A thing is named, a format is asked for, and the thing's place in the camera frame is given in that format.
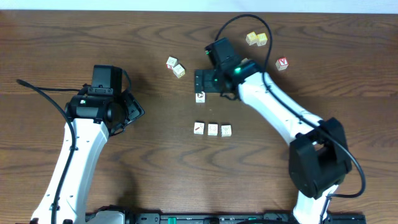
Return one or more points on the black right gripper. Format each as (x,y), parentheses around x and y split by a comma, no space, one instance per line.
(209,86)

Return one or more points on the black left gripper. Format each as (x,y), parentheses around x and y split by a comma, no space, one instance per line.
(132,109)

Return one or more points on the cream block with faint drawing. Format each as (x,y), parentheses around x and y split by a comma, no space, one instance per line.
(226,130)

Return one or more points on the white block with faint print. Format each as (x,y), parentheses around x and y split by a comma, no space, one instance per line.
(212,129)

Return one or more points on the white block with hammer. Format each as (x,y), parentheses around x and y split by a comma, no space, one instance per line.
(199,128)

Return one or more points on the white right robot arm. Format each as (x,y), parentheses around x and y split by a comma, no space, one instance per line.
(319,158)

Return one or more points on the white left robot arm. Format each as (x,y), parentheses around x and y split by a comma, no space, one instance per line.
(91,120)

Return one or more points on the white block with soccer ball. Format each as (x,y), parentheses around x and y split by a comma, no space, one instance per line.
(200,97)

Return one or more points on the cream block with umbrella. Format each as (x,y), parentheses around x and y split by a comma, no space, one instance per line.
(179,71)

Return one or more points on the yellow block left of pair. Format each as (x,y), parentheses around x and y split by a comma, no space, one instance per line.
(251,38)

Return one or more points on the yellow block of pair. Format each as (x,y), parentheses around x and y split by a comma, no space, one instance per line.
(261,39)
(251,38)

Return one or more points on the white block red number three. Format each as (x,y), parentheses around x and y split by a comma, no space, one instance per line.
(171,62)

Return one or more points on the yellow block right of pair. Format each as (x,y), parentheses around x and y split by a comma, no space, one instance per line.
(261,39)

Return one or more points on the red letter block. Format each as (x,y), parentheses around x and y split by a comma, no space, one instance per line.
(281,63)

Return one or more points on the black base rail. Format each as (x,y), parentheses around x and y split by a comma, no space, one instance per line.
(109,216)

